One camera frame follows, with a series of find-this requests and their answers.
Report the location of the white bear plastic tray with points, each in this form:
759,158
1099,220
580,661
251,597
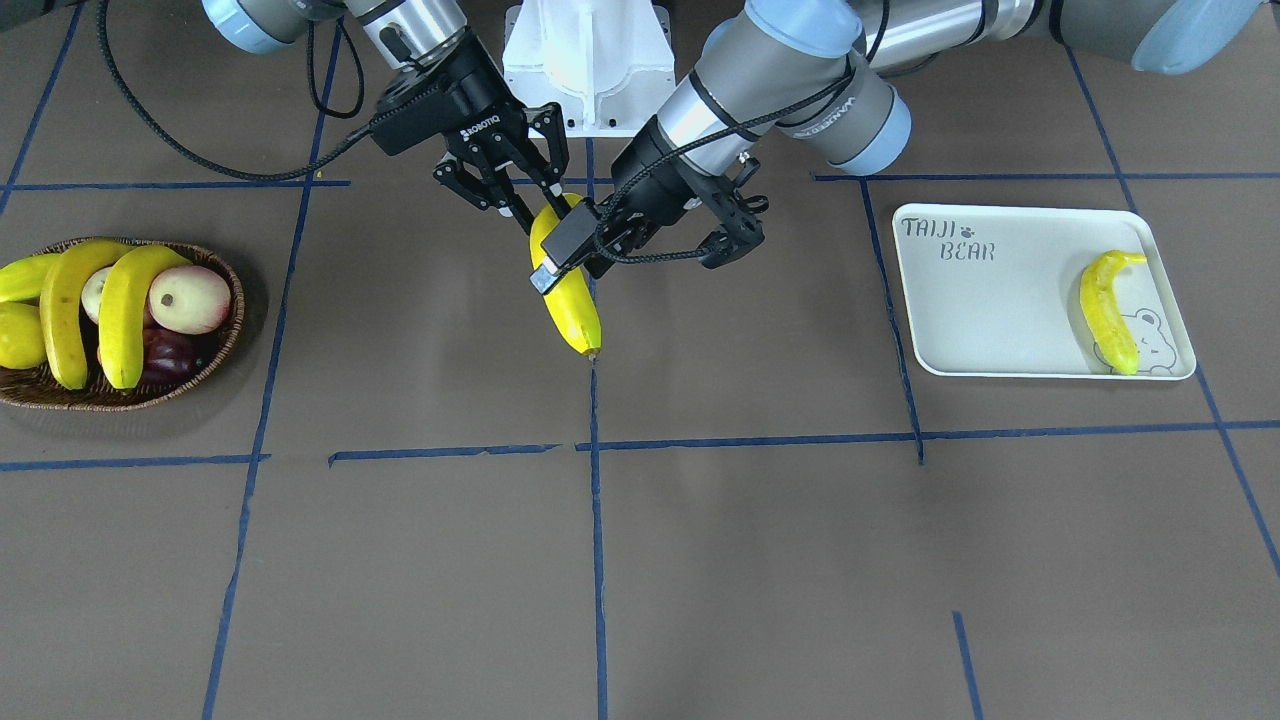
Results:
994,292

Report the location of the yellow lemon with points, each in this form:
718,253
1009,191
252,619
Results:
22,341

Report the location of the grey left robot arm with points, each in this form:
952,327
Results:
819,72

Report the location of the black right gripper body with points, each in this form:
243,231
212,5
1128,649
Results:
474,108

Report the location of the pink white peach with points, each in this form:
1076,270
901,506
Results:
189,299

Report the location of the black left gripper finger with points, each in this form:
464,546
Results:
616,236
740,230

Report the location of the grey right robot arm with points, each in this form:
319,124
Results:
405,33

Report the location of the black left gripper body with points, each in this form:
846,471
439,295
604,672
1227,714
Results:
651,166

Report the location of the yellow banana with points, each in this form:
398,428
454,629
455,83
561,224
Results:
570,304
122,309
59,307

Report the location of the yellow-green banana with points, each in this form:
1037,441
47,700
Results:
1098,301

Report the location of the brown wicker basket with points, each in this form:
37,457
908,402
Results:
37,388

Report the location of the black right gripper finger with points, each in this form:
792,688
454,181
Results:
535,141
476,171

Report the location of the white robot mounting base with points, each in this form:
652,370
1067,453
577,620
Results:
608,64

